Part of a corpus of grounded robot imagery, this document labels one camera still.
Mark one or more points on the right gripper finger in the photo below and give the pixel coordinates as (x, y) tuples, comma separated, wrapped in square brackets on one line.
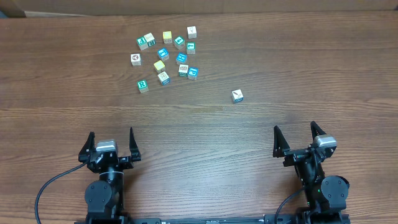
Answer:
[(316, 130), (280, 144)]

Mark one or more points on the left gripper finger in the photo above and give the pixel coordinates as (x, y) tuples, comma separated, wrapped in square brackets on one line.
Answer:
[(135, 153), (87, 149)]

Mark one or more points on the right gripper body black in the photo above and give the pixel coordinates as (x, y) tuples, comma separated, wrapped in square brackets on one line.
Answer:
[(308, 171)]

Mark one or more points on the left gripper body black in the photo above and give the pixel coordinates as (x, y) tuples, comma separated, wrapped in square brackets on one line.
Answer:
[(125, 162)]

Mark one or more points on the white block brown picture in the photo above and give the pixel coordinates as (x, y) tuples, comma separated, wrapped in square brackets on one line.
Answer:
[(136, 60)]

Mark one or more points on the blue top letter block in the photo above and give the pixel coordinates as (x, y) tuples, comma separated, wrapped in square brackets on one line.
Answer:
[(163, 54)]

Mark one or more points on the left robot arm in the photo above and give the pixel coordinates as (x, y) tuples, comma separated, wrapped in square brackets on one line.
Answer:
[(105, 197)]

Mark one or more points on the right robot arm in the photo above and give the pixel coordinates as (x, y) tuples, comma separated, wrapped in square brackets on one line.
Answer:
[(326, 195)]

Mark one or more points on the white feather block blue X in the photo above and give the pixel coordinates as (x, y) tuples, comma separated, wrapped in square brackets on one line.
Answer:
[(237, 96)]

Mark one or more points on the green R block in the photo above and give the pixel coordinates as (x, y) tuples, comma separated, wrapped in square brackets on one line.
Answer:
[(142, 86)]

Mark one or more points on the white block blue side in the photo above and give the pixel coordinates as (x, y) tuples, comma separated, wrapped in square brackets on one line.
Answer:
[(164, 78)]

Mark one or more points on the yellow top block front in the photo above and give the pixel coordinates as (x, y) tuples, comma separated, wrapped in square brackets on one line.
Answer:
[(159, 66)]

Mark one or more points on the yellow block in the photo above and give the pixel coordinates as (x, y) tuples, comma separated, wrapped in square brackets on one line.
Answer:
[(159, 66), (167, 37)]

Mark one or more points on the white block red picture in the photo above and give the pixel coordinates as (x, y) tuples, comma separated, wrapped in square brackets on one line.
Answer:
[(183, 70)]

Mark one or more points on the blue P block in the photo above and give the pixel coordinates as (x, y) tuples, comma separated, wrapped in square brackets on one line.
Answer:
[(192, 73)]

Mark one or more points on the blue top block centre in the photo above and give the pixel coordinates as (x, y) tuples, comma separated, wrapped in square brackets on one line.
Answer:
[(181, 58)]

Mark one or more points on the green letter block far left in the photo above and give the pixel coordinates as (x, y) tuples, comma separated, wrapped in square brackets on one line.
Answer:
[(142, 43)]

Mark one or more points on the white block green side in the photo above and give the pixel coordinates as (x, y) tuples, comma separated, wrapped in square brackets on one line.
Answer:
[(150, 39)]

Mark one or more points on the green seven block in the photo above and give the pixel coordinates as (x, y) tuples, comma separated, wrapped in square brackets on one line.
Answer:
[(191, 48)]

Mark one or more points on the green triangle block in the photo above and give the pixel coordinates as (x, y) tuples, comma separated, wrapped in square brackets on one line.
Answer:
[(179, 42)]

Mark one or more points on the yellow top block back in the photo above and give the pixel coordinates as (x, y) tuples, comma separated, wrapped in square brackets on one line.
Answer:
[(167, 37)]

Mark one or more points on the white block back right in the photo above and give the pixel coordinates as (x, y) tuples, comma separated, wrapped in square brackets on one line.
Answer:
[(192, 32)]

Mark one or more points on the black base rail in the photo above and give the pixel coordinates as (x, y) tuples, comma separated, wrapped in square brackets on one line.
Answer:
[(266, 219)]

